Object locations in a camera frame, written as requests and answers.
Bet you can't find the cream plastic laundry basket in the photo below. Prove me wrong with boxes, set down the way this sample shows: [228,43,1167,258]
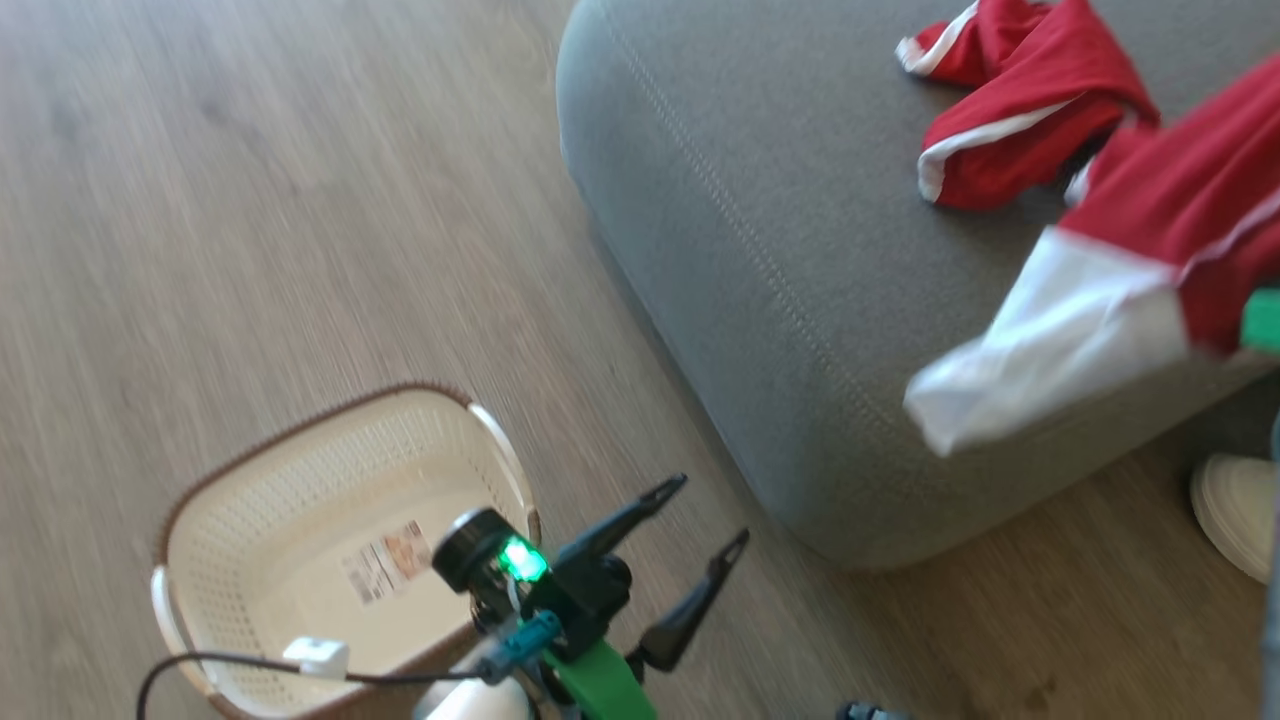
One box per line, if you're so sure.
[150,382,543,720]

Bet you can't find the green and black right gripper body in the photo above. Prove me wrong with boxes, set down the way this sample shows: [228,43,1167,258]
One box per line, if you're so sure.
[1240,288,1280,357]

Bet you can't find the white sneaker with black laces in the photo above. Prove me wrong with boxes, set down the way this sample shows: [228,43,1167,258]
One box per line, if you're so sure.
[1189,452,1280,586]

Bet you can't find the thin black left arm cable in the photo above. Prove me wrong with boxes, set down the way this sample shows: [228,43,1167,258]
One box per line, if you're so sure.
[135,650,493,720]

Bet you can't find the paper label sticker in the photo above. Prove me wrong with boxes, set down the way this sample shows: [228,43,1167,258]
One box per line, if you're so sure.
[341,519,434,607]

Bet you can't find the teal cable connector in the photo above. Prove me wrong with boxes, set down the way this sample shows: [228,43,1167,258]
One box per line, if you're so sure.
[478,610,564,685]

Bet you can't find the white cable connector block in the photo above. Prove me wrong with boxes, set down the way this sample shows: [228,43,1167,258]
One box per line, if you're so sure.
[282,636,352,682]

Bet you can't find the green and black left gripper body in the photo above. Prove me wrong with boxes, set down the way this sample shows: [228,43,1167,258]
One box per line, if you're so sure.
[520,553,659,720]

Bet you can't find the red garment with white sleeve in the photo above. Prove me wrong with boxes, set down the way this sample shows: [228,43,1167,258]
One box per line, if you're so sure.
[903,55,1280,458]

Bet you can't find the red shorts with white stripes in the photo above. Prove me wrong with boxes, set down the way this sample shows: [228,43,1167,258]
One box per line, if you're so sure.
[895,0,1161,211]

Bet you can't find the grey fabric sofa seat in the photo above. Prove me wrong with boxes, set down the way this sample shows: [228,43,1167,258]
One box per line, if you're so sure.
[556,0,1280,571]

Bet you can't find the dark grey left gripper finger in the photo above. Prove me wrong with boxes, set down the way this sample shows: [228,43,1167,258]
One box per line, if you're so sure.
[627,529,751,674]
[551,474,689,573]

